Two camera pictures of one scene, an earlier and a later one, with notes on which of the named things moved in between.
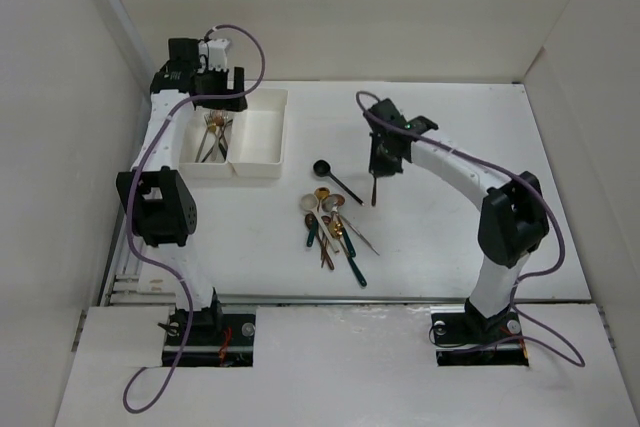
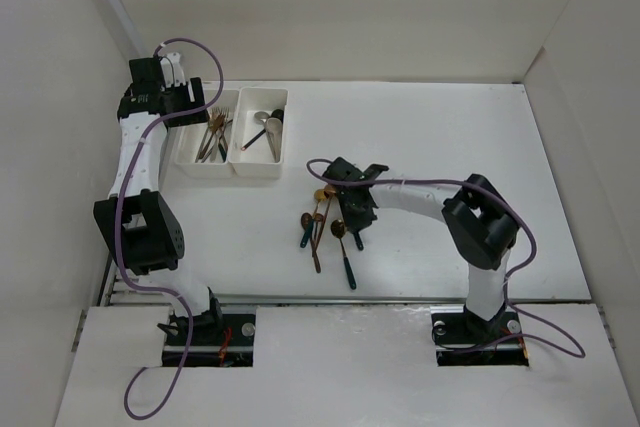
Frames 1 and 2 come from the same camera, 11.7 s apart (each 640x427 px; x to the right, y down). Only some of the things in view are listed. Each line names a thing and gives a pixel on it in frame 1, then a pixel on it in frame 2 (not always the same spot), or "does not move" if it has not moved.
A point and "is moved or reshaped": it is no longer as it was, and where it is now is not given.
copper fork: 374,191 is moved or reshaped
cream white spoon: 310,202 -> 273,127
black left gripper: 222,75 -> 184,92
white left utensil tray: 204,143 does not move
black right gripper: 379,168 -> 355,222
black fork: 219,145 does not move
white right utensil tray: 257,134 does not move
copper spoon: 326,220 -> 318,218
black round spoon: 322,168 is moved or reshaped
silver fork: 208,120 does not move
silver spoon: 331,203 -> 259,116
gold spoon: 321,193 -> 329,191
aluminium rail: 343,300 does not move
